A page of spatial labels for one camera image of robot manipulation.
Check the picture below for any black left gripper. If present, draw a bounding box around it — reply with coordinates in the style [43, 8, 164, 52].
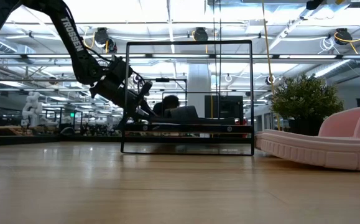
[88, 55, 162, 124]

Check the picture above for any wooden shelf black metal frame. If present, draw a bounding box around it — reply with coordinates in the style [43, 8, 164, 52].
[120, 39, 256, 156]

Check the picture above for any person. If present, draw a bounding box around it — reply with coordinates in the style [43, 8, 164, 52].
[152, 94, 181, 118]

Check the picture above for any green potted plant black pot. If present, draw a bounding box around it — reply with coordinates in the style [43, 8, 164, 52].
[270, 73, 345, 137]

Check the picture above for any black ceiling cable reel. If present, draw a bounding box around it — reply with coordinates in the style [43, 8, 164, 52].
[334, 27, 354, 46]
[193, 27, 210, 43]
[93, 27, 118, 54]

